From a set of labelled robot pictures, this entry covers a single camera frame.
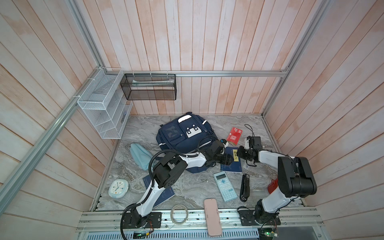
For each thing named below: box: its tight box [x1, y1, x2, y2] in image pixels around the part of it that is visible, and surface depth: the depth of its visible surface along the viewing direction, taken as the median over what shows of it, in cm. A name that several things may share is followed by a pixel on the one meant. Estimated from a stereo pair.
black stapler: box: [239, 174, 250, 203], surface depth 83 cm
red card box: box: [227, 127, 243, 146], surface depth 109 cm
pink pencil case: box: [204, 198, 223, 237], surface depth 74 cm
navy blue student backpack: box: [156, 112, 219, 174], surface depth 105 cm
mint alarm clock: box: [108, 178, 129, 199], surface depth 83 cm
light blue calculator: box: [213, 171, 238, 202], surface depth 85 cm
